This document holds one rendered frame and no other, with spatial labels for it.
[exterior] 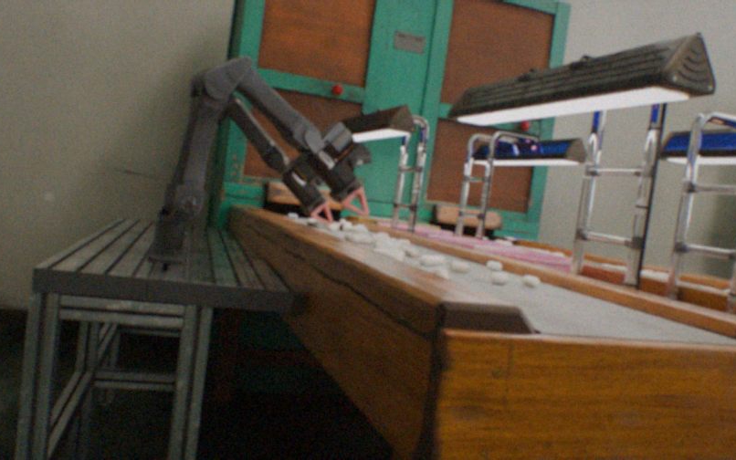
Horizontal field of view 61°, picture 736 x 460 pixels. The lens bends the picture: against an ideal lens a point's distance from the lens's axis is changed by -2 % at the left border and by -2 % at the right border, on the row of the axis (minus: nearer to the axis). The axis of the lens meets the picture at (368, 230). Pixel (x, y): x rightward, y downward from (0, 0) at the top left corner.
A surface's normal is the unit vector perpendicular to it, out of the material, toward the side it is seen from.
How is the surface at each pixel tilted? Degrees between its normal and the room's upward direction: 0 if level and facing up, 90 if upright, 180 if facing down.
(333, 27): 90
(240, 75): 90
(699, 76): 90
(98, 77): 90
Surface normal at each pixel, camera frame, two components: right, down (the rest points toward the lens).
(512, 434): 0.31, 0.09
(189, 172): 0.56, -0.07
